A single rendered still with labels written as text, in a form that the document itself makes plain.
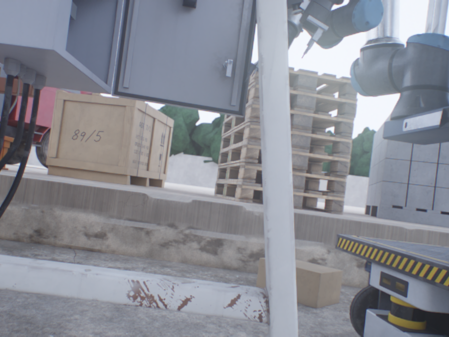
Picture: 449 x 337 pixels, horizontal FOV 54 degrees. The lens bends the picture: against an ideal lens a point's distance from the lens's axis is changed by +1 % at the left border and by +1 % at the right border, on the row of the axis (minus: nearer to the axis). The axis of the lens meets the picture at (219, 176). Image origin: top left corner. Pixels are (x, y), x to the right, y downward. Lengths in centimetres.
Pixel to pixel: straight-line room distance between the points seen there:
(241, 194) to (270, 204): 231
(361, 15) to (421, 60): 28
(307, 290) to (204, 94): 92
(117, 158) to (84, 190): 161
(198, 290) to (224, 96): 72
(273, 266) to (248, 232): 158
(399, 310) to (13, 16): 112
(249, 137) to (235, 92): 177
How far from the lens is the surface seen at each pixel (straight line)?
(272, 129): 78
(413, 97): 151
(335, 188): 333
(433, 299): 117
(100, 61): 135
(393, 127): 155
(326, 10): 97
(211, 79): 137
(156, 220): 240
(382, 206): 385
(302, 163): 319
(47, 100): 1095
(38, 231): 257
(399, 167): 388
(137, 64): 136
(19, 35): 99
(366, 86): 167
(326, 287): 188
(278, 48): 80
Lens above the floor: 42
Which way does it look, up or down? 2 degrees up
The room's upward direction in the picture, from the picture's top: 7 degrees clockwise
